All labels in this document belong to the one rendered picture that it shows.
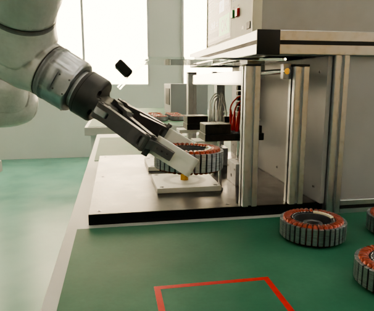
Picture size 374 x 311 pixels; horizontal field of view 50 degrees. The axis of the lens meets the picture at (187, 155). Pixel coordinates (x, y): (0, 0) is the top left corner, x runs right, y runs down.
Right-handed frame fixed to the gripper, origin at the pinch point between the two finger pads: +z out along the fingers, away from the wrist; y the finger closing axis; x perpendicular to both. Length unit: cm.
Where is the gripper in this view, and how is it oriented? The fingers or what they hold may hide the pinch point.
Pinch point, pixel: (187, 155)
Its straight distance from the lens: 65.4
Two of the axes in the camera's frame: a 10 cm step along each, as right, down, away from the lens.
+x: 5.1, -8.4, -1.9
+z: 8.5, 5.2, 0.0
